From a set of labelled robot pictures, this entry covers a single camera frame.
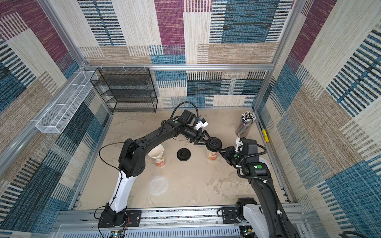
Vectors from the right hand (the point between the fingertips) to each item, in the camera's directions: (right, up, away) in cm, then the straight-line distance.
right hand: (221, 154), depth 78 cm
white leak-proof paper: (-34, -18, +5) cm, 39 cm away
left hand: (-5, +4, +5) cm, 8 cm away
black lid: (-4, +5, +1) cm, 6 cm away
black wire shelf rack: (-63, +40, +31) cm, 81 cm away
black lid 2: (-20, -3, +16) cm, 26 cm away
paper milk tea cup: (-33, 0, -1) cm, 33 cm away
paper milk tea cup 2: (-3, -3, +8) cm, 9 cm away
